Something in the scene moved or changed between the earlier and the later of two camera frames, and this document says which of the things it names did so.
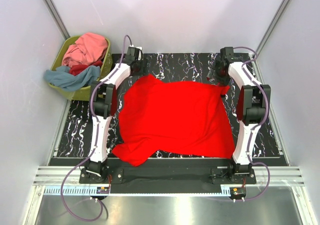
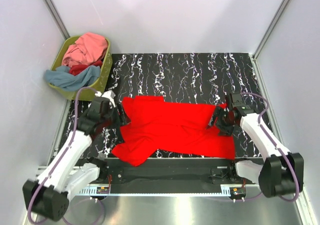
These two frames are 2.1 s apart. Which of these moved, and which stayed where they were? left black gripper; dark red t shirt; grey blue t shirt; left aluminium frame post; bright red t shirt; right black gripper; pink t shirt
Moved: left black gripper; bright red t shirt; right black gripper
Stayed: dark red t shirt; left aluminium frame post; pink t shirt; grey blue t shirt
